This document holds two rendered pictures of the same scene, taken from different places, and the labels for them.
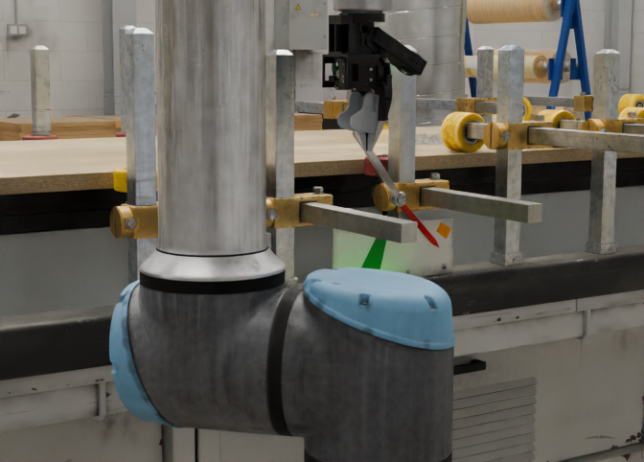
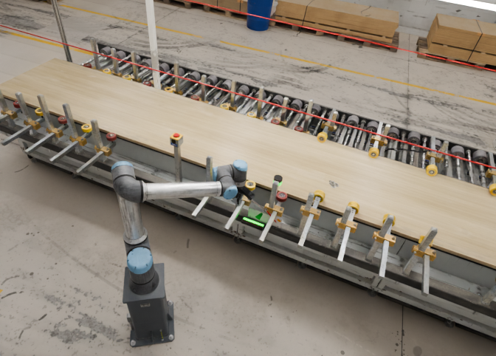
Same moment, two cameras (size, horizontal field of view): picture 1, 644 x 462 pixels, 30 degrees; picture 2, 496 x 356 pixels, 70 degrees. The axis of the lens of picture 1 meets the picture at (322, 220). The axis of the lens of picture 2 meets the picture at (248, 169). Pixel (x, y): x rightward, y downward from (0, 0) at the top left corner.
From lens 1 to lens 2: 232 cm
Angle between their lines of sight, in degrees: 56
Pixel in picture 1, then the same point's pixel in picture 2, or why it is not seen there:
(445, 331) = (137, 272)
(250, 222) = (131, 236)
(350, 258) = (252, 213)
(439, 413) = (137, 279)
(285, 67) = not seen: hidden behind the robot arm
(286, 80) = not seen: hidden behind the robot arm
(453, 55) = not seen: outside the picture
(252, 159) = (130, 230)
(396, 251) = (264, 218)
